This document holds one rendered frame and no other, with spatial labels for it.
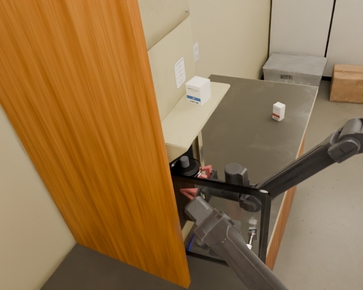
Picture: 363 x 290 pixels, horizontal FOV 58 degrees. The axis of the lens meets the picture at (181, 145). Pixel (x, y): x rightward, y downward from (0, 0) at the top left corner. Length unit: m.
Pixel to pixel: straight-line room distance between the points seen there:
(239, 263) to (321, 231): 1.98
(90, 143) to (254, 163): 0.92
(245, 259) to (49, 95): 0.56
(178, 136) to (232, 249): 0.34
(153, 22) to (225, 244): 0.52
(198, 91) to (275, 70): 2.79
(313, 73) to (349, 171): 1.12
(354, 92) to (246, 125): 2.12
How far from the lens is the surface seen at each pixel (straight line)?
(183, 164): 1.10
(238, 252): 0.61
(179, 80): 0.96
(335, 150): 0.83
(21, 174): 1.16
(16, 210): 1.19
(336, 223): 2.62
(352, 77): 3.73
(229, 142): 1.69
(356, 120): 0.87
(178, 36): 0.93
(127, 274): 1.28
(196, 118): 0.89
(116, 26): 0.60
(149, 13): 0.80
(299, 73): 3.63
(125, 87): 0.66
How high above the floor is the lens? 2.02
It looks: 39 degrees down
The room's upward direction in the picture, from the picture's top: 8 degrees counter-clockwise
